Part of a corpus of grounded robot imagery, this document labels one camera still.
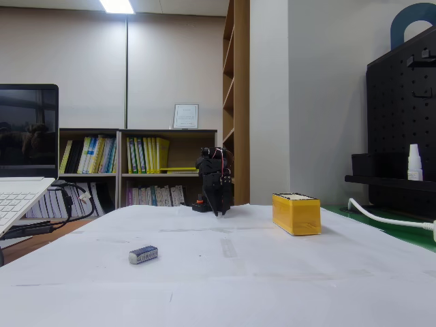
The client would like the small blue silver object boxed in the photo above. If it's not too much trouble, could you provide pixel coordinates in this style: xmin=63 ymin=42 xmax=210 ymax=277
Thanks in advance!
xmin=128 ymin=245 xmax=159 ymax=265

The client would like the yellow rectangular box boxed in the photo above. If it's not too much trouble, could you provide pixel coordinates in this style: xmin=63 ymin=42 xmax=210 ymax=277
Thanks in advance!
xmin=271 ymin=192 xmax=322 ymax=236

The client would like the orange black clamp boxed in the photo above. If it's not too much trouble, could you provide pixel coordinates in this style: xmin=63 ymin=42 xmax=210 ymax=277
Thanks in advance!
xmin=191 ymin=193 xmax=208 ymax=213

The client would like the low grey bookshelf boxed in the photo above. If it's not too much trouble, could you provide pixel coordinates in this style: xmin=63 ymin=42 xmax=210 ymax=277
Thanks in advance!
xmin=58 ymin=128 xmax=120 ymax=219
xmin=117 ymin=128 xmax=219 ymax=208

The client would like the flat yellow folder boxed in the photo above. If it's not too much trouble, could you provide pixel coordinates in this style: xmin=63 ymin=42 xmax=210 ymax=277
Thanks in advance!
xmin=159 ymin=166 xmax=200 ymax=175

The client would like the framed white certificate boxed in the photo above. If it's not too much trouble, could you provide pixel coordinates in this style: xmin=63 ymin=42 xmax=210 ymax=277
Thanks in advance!
xmin=172 ymin=104 xmax=200 ymax=129

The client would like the tall wooden bookshelf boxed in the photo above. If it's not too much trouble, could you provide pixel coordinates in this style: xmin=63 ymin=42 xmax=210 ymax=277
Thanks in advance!
xmin=222 ymin=0 xmax=251 ymax=207

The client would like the white paper table covering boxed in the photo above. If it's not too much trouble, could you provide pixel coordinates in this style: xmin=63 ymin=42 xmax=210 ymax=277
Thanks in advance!
xmin=0 ymin=203 xmax=436 ymax=327

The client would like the black book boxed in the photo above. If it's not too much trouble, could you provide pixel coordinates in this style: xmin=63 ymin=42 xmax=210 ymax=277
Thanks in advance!
xmin=64 ymin=139 xmax=84 ymax=174

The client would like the black pegboard shelf tray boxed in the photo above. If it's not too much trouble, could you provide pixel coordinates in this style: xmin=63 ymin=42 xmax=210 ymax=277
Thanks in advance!
xmin=344 ymin=153 xmax=436 ymax=193

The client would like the yellow book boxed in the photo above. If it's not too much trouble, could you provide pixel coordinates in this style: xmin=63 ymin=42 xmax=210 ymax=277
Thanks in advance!
xmin=59 ymin=140 xmax=74 ymax=174

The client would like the green desk mat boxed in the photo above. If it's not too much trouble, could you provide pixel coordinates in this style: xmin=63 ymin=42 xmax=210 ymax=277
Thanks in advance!
xmin=320 ymin=203 xmax=436 ymax=255

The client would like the black perforated pegboard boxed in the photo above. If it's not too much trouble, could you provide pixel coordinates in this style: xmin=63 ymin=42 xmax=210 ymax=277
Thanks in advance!
xmin=366 ymin=25 xmax=436 ymax=208

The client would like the white dropper bottle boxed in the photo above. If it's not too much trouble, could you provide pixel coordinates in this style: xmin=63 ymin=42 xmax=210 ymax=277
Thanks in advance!
xmin=407 ymin=144 xmax=424 ymax=181

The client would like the white laptop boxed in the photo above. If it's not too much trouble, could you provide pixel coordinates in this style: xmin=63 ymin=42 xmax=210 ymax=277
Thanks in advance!
xmin=0 ymin=84 xmax=59 ymax=239

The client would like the ceiling light panel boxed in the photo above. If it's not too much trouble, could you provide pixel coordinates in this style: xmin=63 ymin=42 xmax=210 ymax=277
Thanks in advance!
xmin=98 ymin=0 xmax=136 ymax=15

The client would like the blue arch shape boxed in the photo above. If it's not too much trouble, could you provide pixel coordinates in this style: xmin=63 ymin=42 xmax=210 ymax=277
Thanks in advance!
xmin=390 ymin=2 xmax=436 ymax=50

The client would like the red white servo cable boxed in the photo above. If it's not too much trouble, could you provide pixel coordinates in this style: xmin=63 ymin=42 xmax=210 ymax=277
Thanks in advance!
xmin=211 ymin=149 xmax=228 ymax=176

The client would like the black cable with white connector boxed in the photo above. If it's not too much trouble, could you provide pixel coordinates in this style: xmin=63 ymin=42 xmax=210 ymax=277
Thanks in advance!
xmin=61 ymin=187 xmax=91 ymax=219

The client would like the white power strip cable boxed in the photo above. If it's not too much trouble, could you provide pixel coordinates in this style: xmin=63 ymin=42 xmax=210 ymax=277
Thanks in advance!
xmin=347 ymin=198 xmax=431 ymax=228

